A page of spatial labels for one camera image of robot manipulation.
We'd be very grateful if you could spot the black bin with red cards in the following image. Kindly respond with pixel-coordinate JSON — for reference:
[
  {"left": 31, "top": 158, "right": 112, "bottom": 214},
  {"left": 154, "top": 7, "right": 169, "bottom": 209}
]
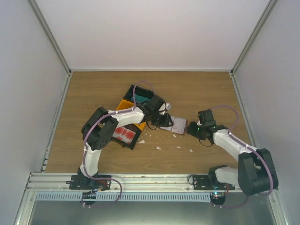
[{"left": 111, "top": 124, "right": 142, "bottom": 150}]

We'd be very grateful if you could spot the grey slotted cable duct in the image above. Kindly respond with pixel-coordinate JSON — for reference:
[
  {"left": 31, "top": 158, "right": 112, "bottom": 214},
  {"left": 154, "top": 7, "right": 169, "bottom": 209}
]
[{"left": 36, "top": 191, "right": 210, "bottom": 203}]

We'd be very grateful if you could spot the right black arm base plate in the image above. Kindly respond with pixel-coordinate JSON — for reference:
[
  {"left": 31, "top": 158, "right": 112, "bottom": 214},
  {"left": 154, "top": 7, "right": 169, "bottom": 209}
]
[{"left": 187, "top": 174, "right": 235, "bottom": 191}]

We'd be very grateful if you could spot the orange plastic bin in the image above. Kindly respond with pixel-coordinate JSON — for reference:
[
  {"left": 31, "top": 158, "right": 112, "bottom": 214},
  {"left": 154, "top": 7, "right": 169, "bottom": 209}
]
[{"left": 116, "top": 99, "right": 146, "bottom": 131}]

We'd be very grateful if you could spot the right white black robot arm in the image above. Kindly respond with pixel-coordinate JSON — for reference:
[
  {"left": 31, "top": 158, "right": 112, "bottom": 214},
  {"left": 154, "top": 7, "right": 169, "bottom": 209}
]
[{"left": 187, "top": 122, "right": 278, "bottom": 196}]

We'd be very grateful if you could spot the black bin with teal cards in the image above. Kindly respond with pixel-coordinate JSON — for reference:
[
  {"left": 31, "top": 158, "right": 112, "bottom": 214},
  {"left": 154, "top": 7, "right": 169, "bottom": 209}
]
[{"left": 123, "top": 85, "right": 154, "bottom": 103}]

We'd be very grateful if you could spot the brown leather card holder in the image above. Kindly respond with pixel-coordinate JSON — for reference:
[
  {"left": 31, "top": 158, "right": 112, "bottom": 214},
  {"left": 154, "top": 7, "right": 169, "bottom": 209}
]
[{"left": 159, "top": 116, "right": 188, "bottom": 135}]

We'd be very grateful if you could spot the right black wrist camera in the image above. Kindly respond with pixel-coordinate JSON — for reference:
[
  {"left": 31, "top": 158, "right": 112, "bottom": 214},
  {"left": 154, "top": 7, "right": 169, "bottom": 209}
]
[{"left": 197, "top": 109, "right": 216, "bottom": 127}]

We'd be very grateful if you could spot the aluminium front rail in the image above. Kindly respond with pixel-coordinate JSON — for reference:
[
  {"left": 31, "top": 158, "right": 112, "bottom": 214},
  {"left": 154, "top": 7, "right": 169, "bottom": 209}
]
[{"left": 25, "top": 172, "right": 279, "bottom": 192}]

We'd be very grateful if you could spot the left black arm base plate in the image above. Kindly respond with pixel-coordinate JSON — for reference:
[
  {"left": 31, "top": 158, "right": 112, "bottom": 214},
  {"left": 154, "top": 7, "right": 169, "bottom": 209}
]
[{"left": 66, "top": 174, "right": 112, "bottom": 191}]

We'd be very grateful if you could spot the teal card stack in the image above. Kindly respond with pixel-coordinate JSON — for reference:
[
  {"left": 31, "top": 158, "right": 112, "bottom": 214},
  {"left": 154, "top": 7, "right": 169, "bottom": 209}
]
[{"left": 135, "top": 94, "right": 150, "bottom": 104}]

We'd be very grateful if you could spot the white card with brown print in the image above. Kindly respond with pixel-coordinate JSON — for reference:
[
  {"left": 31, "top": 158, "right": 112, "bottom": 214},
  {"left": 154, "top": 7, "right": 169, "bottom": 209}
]
[{"left": 171, "top": 117, "right": 187, "bottom": 135}]

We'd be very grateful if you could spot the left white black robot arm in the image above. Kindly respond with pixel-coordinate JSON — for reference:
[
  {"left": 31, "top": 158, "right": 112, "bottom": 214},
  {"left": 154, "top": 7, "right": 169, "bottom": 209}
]
[{"left": 78, "top": 105, "right": 173, "bottom": 189}]

